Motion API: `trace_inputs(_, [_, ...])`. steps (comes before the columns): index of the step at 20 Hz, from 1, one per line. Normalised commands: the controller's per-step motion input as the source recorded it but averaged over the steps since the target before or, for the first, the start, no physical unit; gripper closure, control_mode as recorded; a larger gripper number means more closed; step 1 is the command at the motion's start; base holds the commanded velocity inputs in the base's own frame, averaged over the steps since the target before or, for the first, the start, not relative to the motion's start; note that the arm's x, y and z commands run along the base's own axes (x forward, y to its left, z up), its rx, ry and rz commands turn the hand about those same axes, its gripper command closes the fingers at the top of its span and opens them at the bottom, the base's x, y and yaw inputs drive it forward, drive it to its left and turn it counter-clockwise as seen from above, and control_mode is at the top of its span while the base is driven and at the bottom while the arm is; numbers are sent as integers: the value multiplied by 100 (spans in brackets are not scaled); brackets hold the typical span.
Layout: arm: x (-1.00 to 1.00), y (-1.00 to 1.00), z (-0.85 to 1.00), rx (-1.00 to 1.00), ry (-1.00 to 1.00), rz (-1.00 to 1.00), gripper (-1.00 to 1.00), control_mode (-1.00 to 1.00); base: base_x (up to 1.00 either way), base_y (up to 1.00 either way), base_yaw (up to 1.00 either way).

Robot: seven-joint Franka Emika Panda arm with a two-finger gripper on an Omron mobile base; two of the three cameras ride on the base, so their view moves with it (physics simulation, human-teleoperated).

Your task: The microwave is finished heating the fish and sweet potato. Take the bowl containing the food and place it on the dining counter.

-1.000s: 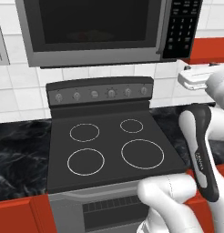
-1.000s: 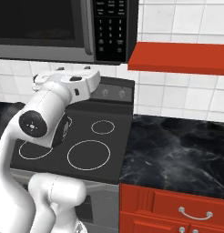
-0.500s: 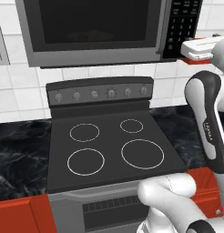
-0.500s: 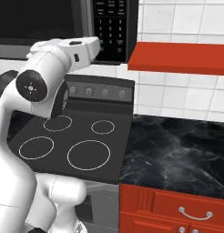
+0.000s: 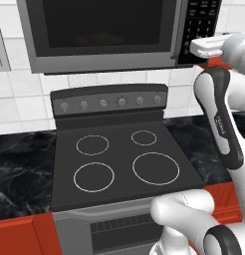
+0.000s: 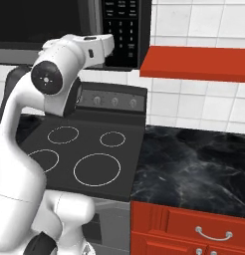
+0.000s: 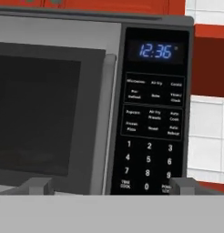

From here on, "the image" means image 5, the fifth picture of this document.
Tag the black stove with hob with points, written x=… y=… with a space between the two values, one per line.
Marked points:
x=124 y=186

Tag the grey microwave oven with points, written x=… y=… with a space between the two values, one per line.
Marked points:
x=104 y=64

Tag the grey stove knob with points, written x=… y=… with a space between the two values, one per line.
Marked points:
x=157 y=99
x=122 y=101
x=84 y=105
x=139 y=100
x=64 y=106

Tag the red block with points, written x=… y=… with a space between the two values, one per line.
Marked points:
x=218 y=62

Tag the grey wall cupboard door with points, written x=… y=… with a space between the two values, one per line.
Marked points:
x=1 y=40

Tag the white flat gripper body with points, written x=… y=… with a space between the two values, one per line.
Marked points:
x=207 y=44

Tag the red base cupboard front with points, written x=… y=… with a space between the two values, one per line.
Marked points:
x=18 y=237
x=224 y=196

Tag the dark glass microwave door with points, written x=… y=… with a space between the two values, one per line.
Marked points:
x=104 y=56

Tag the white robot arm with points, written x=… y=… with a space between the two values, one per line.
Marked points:
x=220 y=109

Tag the grey oven door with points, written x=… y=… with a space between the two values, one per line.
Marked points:
x=74 y=235

